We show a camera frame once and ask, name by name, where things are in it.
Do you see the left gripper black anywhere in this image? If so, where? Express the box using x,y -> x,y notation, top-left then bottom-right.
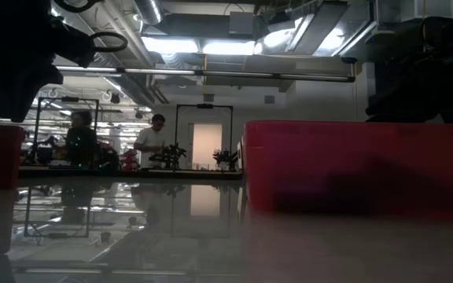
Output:
0,0 -> 94,123

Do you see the red rectangular block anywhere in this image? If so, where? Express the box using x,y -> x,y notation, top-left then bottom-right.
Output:
0,124 -> 26,190

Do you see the person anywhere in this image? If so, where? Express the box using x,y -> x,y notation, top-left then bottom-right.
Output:
65,111 -> 99,168
133,113 -> 168,170

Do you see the ceiling light panel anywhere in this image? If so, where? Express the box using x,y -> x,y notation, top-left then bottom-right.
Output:
141,36 -> 257,57

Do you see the lit doorway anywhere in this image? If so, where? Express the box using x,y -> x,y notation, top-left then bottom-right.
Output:
188,123 -> 223,171

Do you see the long horizontal ceiling pipe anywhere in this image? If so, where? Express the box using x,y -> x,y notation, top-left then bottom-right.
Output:
55,65 -> 357,83

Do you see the red plastic tray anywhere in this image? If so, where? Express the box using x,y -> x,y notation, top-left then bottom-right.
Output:
241,120 -> 453,216

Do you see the black background rig frame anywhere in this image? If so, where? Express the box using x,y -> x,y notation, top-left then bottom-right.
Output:
33,96 -> 100,167
175,103 -> 234,171

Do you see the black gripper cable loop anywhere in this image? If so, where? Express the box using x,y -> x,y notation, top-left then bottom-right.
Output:
88,31 -> 129,54

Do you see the round silver air duct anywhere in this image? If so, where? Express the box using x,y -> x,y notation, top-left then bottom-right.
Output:
133,0 -> 165,26

